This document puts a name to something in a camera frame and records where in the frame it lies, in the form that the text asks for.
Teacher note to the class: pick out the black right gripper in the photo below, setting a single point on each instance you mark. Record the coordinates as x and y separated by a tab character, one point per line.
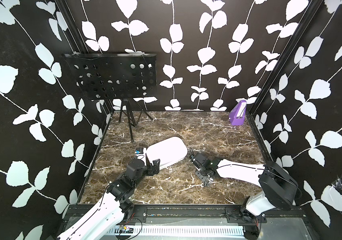
200	178

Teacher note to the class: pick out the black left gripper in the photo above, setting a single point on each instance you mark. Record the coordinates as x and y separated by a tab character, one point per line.
151	171

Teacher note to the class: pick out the pile of chrome sockets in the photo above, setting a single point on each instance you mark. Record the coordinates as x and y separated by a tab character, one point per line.
207	181

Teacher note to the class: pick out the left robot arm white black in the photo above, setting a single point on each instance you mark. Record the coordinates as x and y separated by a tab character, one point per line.
114	204

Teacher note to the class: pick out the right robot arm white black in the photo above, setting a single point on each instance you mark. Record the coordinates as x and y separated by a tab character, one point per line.
279	189

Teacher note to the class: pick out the white plastic storage tray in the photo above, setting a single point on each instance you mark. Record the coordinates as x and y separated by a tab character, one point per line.
169	152

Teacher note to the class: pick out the purple stapler box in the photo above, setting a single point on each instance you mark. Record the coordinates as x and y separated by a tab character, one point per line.
238	113

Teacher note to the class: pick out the black music stand tripod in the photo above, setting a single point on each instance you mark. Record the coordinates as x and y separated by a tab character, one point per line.
127	110

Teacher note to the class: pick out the black perforated music stand desk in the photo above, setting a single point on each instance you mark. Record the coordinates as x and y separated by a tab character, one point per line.
114	76

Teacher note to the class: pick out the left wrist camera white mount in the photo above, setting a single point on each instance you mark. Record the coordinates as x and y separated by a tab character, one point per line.
141	154

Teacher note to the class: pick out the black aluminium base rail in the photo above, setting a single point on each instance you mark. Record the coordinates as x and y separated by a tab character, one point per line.
274	224

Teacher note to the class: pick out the white ribbed cable duct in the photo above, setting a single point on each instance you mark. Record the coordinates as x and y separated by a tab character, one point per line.
180	231

